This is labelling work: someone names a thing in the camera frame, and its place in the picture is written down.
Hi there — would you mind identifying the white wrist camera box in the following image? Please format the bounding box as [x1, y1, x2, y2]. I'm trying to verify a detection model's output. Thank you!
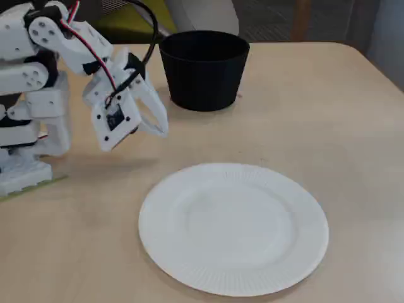
[90, 93, 142, 152]

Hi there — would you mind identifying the green base plate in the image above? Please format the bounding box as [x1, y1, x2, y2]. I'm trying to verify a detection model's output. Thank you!
[0, 175, 69, 203]

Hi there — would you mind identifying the white paper plate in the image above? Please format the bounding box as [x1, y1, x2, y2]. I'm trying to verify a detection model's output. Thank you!
[138, 162, 330, 297]

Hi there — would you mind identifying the black camera cable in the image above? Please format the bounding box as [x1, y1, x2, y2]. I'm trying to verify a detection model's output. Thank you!
[105, 0, 158, 107]

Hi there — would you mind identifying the wooden post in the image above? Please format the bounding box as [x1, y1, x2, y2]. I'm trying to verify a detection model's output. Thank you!
[292, 0, 312, 42]

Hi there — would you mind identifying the grey chair armrest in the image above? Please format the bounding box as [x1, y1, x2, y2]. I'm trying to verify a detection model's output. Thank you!
[138, 6, 173, 35]

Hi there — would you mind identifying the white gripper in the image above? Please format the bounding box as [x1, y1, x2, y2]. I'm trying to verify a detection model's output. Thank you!
[82, 47, 169, 138]

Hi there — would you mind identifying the black pot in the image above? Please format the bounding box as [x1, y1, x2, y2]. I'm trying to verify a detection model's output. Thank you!
[158, 30, 251, 112]

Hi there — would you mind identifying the red white gripper wire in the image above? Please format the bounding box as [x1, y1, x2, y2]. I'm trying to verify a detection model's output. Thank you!
[62, 0, 118, 94]

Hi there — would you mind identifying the green chair seat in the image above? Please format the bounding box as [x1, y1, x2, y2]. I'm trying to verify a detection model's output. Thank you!
[97, 0, 176, 44]

